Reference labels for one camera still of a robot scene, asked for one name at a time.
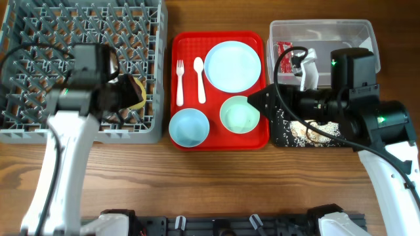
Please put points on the grey dishwasher rack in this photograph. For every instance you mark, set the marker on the grey dishwasher rack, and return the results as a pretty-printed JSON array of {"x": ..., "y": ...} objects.
[{"x": 37, "y": 37}]

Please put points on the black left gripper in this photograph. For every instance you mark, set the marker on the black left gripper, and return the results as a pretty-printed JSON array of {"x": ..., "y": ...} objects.
[{"x": 134, "y": 95}]

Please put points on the light blue plate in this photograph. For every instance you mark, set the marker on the light blue plate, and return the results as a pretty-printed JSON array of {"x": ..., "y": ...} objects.
[{"x": 232, "y": 66}]

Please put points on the black waste tray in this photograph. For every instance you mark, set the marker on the black waste tray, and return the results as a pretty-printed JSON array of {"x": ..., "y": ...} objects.
[{"x": 286, "y": 133}]

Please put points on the red snack wrapper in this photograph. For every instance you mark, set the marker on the red snack wrapper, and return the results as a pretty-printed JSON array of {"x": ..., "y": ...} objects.
[{"x": 285, "y": 64}]

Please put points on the white plastic fork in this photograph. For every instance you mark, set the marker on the white plastic fork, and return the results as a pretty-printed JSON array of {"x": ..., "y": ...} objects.
[{"x": 180, "y": 73}]

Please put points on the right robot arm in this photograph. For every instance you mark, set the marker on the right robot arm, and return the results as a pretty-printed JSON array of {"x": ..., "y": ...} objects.
[{"x": 381, "y": 133}]

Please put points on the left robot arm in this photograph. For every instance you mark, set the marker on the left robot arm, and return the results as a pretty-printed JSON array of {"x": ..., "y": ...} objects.
[{"x": 76, "y": 108}]

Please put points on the white plastic spoon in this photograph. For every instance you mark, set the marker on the white plastic spoon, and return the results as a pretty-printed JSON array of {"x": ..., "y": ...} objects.
[{"x": 199, "y": 67}]

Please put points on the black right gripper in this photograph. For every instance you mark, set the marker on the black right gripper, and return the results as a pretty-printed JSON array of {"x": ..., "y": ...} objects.
[{"x": 291, "y": 93}]

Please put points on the mint green bowl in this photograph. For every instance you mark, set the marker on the mint green bowl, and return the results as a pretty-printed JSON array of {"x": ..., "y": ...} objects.
[{"x": 238, "y": 116}]

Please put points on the light blue bowl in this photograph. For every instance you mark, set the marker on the light blue bowl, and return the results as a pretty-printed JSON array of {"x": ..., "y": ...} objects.
[{"x": 189, "y": 127}]

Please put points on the clear plastic bin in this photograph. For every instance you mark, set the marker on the clear plastic bin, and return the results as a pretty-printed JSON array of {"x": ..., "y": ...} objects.
[{"x": 323, "y": 36}]

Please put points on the yellow plastic cup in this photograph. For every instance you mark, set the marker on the yellow plastic cup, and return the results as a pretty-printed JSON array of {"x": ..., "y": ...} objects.
[{"x": 140, "y": 92}]

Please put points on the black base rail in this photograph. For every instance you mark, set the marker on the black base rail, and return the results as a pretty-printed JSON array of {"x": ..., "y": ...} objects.
[{"x": 324, "y": 220}]

